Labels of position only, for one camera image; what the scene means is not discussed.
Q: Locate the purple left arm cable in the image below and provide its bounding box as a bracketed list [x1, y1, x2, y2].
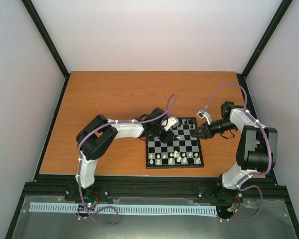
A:
[77, 94, 178, 226]

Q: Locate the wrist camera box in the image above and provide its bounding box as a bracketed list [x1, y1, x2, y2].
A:
[196, 110, 212, 125]
[164, 117, 179, 131]

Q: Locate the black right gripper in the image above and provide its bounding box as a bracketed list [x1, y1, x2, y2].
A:
[191, 119, 237, 139]

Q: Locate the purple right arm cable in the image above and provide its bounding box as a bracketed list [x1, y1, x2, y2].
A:
[204, 83, 275, 222]

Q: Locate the black aluminium frame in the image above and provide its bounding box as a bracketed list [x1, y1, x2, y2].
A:
[5, 0, 299, 239]

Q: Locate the light blue slotted cable duct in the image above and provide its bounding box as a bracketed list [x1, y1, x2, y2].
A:
[28, 202, 217, 217]

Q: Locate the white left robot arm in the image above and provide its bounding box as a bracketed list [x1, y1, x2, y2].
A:
[75, 108, 179, 201]

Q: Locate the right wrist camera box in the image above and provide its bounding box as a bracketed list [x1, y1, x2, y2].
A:
[196, 110, 212, 125]

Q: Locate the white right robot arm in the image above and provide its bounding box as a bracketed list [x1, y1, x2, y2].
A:
[192, 101, 278, 202]

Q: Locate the black white chessboard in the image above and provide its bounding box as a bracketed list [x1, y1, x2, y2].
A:
[146, 117, 204, 169]

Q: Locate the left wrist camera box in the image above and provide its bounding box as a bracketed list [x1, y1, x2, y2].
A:
[164, 117, 179, 131]

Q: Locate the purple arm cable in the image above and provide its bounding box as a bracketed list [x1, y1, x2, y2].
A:
[204, 83, 275, 222]
[77, 94, 178, 226]

